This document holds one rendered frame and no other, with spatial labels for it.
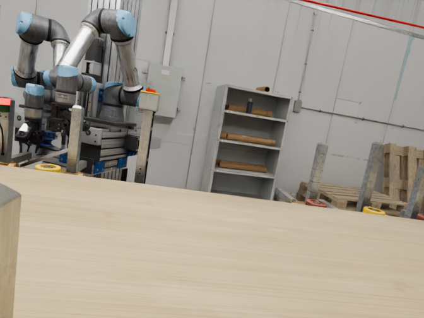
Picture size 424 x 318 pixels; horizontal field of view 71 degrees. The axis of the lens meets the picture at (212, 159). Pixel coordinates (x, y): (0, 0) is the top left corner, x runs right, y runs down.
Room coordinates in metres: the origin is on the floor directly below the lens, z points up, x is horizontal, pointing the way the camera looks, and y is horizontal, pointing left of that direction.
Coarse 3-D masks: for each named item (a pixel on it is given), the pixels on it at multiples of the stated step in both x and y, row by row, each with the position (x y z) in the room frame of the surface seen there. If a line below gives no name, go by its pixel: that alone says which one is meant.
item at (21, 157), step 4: (24, 152) 1.34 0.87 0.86; (28, 152) 1.36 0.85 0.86; (12, 156) 1.23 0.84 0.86; (16, 156) 1.24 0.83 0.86; (20, 156) 1.27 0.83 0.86; (24, 156) 1.30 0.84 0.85; (28, 156) 1.34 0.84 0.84; (12, 160) 1.20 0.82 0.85; (16, 160) 1.24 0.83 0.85; (20, 160) 1.27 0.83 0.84; (24, 160) 1.30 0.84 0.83
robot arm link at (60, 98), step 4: (56, 92) 1.20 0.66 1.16; (56, 96) 1.20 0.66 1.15; (60, 96) 1.19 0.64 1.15; (64, 96) 1.19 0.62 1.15; (68, 96) 1.20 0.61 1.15; (72, 96) 1.21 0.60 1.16; (56, 100) 1.19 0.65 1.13; (60, 100) 1.19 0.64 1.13; (64, 100) 1.19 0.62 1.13; (68, 100) 1.20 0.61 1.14; (72, 100) 1.21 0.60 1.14; (68, 104) 1.21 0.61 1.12; (72, 104) 1.22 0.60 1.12
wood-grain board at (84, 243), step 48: (48, 192) 0.76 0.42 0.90; (96, 192) 0.82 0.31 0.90; (144, 192) 0.90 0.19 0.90; (192, 192) 0.99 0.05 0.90; (48, 240) 0.51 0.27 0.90; (96, 240) 0.54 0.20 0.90; (144, 240) 0.57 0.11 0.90; (192, 240) 0.61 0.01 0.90; (240, 240) 0.66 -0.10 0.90; (288, 240) 0.70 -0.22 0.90; (336, 240) 0.76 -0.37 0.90; (384, 240) 0.83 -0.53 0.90; (48, 288) 0.38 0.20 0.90; (96, 288) 0.40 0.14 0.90; (144, 288) 0.42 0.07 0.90; (192, 288) 0.44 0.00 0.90; (240, 288) 0.46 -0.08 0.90; (288, 288) 0.48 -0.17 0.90; (336, 288) 0.51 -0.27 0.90; (384, 288) 0.54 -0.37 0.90
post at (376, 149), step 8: (376, 144) 1.29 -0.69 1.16; (376, 152) 1.28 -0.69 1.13; (368, 160) 1.31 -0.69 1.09; (376, 160) 1.29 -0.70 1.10; (368, 168) 1.30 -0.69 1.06; (376, 168) 1.29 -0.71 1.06; (368, 176) 1.29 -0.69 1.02; (376, 176) 1.29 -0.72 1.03; (368, 184) 1.28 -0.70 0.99; (360, 192) 1.31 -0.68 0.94; (368, 192) 1.29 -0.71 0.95; (360, 200) 1.30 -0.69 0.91; (368, 200) 1.29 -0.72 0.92; (360, 208) 1.29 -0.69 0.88
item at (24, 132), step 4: (24, 124) 1.34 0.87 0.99; (28, 124) 1.35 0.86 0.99; (32, 124) 1.36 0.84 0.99; (20, 128) 1.32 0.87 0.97; (24, 128) 1.32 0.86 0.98; (28, 128) 1.33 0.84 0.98; (32, 128) 1.34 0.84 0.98; (16, 132) 1.29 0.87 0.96; (20, 132) 1.29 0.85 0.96; (24, 132) 1.30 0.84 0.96; (28, 132) 1.31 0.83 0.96; (16, 136) 1.27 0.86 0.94; (20, 136) 1.28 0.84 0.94; (24, 136) 1.28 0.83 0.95; (28, 136) 1.31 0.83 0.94; (20, 140) 1.28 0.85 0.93; (24, 140) 1.29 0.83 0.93
